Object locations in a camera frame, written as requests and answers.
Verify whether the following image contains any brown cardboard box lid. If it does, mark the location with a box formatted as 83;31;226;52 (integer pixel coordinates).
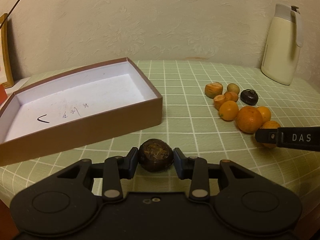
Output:
1;58;163;166

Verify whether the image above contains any small orange fruit piece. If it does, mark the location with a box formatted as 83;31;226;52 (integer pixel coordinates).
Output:
224;91;239;102

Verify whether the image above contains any yellow-green longan fruit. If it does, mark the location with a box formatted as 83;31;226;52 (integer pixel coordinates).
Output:
227;83;240;95

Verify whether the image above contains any red gift box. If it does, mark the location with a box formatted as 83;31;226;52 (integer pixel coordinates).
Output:
0;84;8;105

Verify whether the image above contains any dark brown dried fruit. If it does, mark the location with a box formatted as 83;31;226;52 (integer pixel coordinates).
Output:
138;139;174;172

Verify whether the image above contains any small carrot chunk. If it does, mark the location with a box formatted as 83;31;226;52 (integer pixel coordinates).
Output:
213;94;226;110

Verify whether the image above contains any wooden picture frame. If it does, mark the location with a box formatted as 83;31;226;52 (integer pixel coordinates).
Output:
0;13;14;88

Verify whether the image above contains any cream thermos jug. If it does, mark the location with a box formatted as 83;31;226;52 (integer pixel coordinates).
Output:
261;3;304;86

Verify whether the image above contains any dark mangosteen fruit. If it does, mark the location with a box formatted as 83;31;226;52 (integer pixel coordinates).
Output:
240;89;259;106

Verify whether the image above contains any black power cable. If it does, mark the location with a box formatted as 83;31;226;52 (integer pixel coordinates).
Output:
0;0;38;29

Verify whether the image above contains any small orange kumquat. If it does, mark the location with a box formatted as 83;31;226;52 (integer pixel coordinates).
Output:
219;100;239;121
261;120;281;148
257;106;271;124

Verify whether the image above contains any large carrot chunk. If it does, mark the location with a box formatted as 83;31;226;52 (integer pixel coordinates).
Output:
204;82;223;99

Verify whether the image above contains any green checkered tablecloth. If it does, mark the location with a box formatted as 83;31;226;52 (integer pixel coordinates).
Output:
1;61;319;215

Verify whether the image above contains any large orange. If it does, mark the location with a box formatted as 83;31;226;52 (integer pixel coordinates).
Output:
235;106;263;134

